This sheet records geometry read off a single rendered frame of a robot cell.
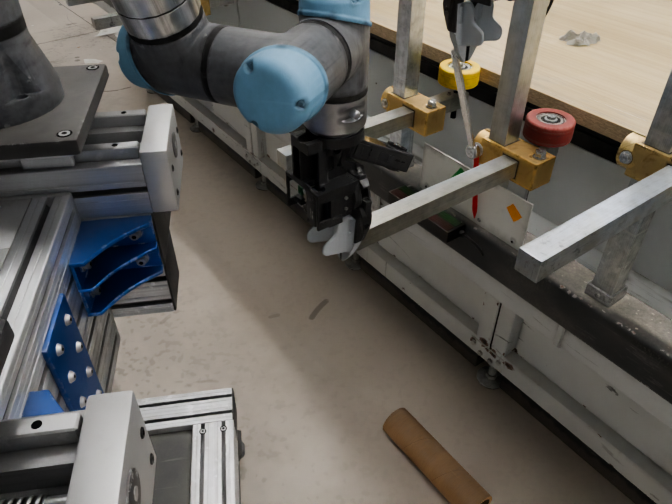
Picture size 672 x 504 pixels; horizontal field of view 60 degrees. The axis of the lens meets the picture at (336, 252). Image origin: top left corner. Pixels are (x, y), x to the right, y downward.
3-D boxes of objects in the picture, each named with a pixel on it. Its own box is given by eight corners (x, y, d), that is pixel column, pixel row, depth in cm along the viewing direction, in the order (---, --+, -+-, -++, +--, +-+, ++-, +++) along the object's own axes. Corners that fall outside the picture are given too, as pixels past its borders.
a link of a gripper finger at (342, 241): (315, 271, 81) (313, 217, 75) (349, 255, 84) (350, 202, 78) (328, 283, 79) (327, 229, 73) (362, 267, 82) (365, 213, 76)
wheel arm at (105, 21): (97, 33, 165) (93, 18, 162) (93, 30, 167) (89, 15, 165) (234, 6, 185) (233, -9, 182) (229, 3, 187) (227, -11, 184)
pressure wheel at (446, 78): (474, 127, 118) (483, 71, 111) (434, 125, 119) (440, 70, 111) (471, 109, 124) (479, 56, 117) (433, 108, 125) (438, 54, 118)
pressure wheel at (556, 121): (540, 192, 100) (556, 131, 92) (504, 172, 105) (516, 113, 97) (569, 177, 103) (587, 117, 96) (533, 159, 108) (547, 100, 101)
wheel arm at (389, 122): (287, 176, 100) (286, 154, 98) (277, 168, 103) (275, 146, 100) (466, 110, 120) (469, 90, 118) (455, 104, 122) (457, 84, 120)
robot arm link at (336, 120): (341, 72, 71) (384, 95, 65) (341, 107, 73) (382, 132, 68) (288, 87, 67) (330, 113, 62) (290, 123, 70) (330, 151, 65)
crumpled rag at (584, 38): (566, 47, 124) (568, 36, 122) (554, 36, 129) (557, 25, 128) (606, 46, 124) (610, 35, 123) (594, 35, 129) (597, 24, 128)
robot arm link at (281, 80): (202, 126, 57) (256, 83, 64) (308, 148, 53) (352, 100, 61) (189, 45, 52) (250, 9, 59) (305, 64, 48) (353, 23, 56)
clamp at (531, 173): (530, 192, 95) (536, 165, 92) (469, 158, 104) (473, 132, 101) (552, 181, 98) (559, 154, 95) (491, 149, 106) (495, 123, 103)
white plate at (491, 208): (519, 252, 102) (531, 205, 96) (418, 187, 118) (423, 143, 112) (521, 251, 102) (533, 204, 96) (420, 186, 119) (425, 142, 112)
